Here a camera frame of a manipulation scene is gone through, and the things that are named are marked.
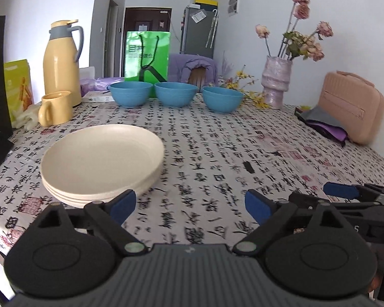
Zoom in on blue bowl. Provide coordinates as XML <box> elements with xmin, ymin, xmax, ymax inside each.
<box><xmin>110</xmin><ymin>81</ymin><xmax>154</xmax><ymax>108</ymax></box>
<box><xmin>201</xmin><ymin>86</ymin><xmax>244</xmax><ymax>113</ymax></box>
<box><xmin>154</xmin><ymin>82</ymin><xmax>199</xmax><ymax>107</ymax></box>

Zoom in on green paper bag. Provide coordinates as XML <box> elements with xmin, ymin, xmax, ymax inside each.
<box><xmin>124</xmin><ymin>31</ymin><xmax>172</xmax><ymax>98</ymax></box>

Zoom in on white printed box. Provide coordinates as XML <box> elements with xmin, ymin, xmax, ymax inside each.
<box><xmin>83</xmin><ymin>90</ymin><xmax>114</xmax><ymax>102</ymax></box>

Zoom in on yellow flower branch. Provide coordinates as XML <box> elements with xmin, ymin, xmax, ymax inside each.
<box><xmin>218</xmin><ymin>70</ymin><xmax>272</xmax><ymax>109</ymax></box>

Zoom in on yellow thermos jug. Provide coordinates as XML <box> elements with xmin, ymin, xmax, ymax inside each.
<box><xmin>43</xmin><ymin>19</ymin><xmax>84</xmax><ymax>107</ymax></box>

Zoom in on calligraphy printed tablecloth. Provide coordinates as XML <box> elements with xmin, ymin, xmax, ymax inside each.
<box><xmin>0</xmin><ymin>94</ymin><xmax>384</xmax><ymax>256</ymax></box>

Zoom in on grey refrigerator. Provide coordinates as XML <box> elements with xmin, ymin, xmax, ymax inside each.
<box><xmin>180</xmin><ymin>5</ymin><xmax>219</xmax><ymax>59</ymax></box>

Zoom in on pink textured vase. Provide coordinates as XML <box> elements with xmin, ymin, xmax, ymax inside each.
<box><xmin>261</xmin><ymin>55</ymin><xmax>293</xmax><ymax>110</ymax></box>

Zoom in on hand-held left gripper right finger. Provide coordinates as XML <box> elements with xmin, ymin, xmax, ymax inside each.
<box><xmin>233</xmin><ymin>189</ymin><xmax>362</xmax><ymax>256</ymax></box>

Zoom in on cream plate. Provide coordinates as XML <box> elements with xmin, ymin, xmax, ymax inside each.
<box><xmin>40</xmin><ymin>124</ymin><xmax>165</xmax><ymax>196</ymax></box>
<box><xmin>51</xmin><ymin>179</ymin><xmax>155</xmax><ymax>208</ymax></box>
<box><xmin>43</xmin><ymin>166</ymin><xmax>164</xmax><ymax>203</ymax></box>

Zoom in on yellow green snack box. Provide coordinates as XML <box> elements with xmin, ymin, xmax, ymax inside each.
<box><xmin>3</xmin><ymin>59</ymin><xmax>34</xmax><ymax>123</ymax></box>

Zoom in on purple plastic packet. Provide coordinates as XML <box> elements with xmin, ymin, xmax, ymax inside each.
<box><xmin>80</xmin><ymin>77</ymin><xmax>126</xmax><ymax>93</ymax></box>

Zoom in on wooden interior door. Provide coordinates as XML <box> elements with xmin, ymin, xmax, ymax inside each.
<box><xmin>105</xmin><ymin>0</ymin><xmax>119</xmax><ymax>77</ymax></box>

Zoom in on pink ribbed case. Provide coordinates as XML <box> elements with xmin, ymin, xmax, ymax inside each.
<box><xmin>317</xmin><ymin>71</ymin><xmax>384</xmax><ymax>145</ymax></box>

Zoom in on bunch of dried roses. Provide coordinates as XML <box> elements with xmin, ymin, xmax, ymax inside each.
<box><xmin>255</xmin><ymin>0</ymin><xmax>334</xmax><ymax>62</ymax></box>

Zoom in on purple folded cloth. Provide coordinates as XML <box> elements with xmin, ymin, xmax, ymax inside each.
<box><xmin>305</xmin><ymin>120</ymin><xmax>351</xmax><ymax>146</ymax></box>

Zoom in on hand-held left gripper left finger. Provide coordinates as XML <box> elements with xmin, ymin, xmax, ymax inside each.
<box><xmin>17</xmin><ymin>189</ymin><xmax>148</xmax><ymax>256</ymax></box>

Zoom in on yellow mug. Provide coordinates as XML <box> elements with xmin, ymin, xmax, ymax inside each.
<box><xmin>38</xmin><ymin>91</ymin><xmax>73</xmax><ymax>127</ymax></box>

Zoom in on purple garment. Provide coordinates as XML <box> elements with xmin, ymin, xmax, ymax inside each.
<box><xmin>168</xmin><ymin>54</ymin><xmax>218</xmax><ymax>85</ymax></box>

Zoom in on cream rubber gloves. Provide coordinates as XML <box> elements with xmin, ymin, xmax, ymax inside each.
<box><xmin>12</xmin><ymin>104</ymin><xmax>43</xmax><ymax>130</ymax></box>

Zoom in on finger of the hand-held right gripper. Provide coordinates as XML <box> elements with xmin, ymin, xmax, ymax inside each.
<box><xmin>290</xmin><ymin>191</ymin><xmax>384</xmax><ymax>218</ymax></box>
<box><xmin>323</xmin><ymin>182</ymin><xmax>384</xmax><ymax>203</ymax></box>

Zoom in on hanging folded umbrella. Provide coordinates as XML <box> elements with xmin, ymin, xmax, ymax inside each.
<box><xmin>206</xmin><ymin>9</ymin><xmax>219</xmax><ymax>48</ymax></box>

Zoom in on dark brown entrance door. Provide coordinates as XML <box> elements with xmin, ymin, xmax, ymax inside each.
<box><xmin>125</xmin><ymin>7</ymin><xmax>173</xmax><ymax>33</ymax></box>

